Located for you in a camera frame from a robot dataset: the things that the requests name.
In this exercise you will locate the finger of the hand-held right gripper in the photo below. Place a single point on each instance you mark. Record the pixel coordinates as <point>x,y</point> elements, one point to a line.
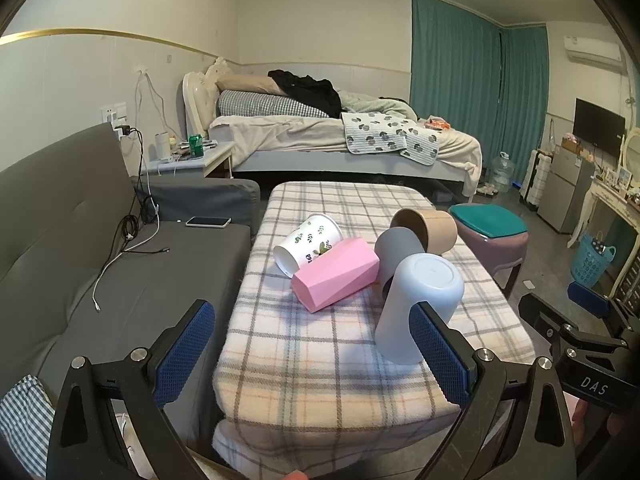
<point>542,316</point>
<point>589,300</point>

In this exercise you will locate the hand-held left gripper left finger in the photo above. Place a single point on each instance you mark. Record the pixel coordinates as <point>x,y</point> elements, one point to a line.
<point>184,356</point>

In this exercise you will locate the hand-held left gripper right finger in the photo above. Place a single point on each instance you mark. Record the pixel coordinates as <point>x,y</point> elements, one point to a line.
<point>441,355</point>

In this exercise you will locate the pink faceted cup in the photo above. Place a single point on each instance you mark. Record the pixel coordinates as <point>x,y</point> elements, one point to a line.
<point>336,280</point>

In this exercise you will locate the pale blue cup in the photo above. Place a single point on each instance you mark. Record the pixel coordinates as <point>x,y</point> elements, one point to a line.
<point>417,290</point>

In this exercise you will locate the grey cup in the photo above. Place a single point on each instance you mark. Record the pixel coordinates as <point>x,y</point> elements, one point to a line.
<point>395,250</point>

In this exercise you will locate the tan cup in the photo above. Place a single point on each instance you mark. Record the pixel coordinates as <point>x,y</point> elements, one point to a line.
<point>440,232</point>

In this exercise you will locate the white leaf-print cup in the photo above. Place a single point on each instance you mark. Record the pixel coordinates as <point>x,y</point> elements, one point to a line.
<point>310,240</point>

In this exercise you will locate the person's right hand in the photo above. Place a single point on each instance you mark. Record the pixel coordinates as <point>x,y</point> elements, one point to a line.
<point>576,422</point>

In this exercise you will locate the blue laundry basket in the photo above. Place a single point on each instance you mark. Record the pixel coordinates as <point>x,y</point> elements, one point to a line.
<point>592,260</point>

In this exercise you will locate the purple stool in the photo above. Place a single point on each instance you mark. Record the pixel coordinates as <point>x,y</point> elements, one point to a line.
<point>500,252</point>

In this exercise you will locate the white dressing table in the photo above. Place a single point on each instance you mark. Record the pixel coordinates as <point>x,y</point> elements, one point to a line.
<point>607,200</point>

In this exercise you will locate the teal seat cushion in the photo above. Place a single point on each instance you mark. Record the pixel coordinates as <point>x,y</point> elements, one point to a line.
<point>487,219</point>

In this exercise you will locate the silver mini fridge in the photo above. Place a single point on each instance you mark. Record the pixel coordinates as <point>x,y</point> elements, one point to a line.
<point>565,190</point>

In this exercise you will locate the plaid cloth covered table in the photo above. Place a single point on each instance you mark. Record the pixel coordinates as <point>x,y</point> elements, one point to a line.
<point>310,360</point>

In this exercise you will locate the smartphone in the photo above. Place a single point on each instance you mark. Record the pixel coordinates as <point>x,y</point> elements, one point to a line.
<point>208,222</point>

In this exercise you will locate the clear water jug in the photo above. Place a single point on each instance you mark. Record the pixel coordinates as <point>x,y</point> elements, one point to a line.
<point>501,172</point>

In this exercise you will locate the oval mirror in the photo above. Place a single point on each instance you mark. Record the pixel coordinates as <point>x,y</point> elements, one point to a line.
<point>632,150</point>

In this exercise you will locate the grey sofa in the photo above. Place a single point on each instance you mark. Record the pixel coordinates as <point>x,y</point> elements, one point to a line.
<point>65,240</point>

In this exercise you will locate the checked cloth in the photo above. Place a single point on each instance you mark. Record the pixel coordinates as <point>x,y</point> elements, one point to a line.
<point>25,420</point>

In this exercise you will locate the black television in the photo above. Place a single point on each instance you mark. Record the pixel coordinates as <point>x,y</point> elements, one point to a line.
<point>597,127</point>

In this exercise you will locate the white nightstand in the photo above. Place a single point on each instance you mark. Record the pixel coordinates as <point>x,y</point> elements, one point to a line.
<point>215,157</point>

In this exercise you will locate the white humidifier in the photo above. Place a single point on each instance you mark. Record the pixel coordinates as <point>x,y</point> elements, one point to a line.
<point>161,146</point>

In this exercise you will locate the green drink can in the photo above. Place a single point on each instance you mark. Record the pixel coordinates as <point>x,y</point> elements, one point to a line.
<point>196,145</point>

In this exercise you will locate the orange snack packet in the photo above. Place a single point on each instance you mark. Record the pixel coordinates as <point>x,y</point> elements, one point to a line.
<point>436,123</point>

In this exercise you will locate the white bed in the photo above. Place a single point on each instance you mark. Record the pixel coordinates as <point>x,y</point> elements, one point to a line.
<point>320,160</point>

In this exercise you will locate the leaf-print mat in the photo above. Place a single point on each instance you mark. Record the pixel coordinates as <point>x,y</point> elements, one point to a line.
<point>370,132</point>

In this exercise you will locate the white air conditioner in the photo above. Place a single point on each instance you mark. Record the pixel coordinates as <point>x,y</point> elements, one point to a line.
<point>594,52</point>

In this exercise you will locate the pale green duvet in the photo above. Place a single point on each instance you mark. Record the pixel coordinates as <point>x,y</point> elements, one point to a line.
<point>372,106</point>

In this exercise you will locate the checked pillow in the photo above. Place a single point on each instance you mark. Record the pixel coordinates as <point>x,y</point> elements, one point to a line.
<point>270,105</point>

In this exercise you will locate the teal curtain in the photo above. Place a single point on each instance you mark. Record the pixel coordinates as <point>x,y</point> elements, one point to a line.
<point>455,55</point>

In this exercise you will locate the beige pillow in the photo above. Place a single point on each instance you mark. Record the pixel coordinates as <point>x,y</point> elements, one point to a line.
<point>245,83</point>

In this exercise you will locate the black clothes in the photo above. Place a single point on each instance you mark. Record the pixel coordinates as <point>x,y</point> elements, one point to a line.
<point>310,91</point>

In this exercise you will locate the wall socket with charger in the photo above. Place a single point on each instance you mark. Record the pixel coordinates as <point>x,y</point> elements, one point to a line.
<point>117,120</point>

